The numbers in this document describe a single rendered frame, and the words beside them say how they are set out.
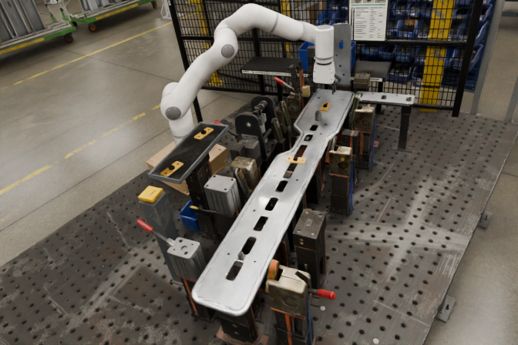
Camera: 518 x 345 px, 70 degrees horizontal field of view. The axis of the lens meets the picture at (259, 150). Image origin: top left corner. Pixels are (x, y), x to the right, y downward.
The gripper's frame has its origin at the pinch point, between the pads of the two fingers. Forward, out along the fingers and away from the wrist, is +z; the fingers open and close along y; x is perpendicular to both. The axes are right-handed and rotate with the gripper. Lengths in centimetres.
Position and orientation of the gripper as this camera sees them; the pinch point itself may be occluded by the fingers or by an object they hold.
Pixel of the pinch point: (324, 90)
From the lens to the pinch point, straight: 188.7
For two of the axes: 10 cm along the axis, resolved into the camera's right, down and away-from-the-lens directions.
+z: 1.0, 8.2, 5.7
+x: 4.0, -5.6, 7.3
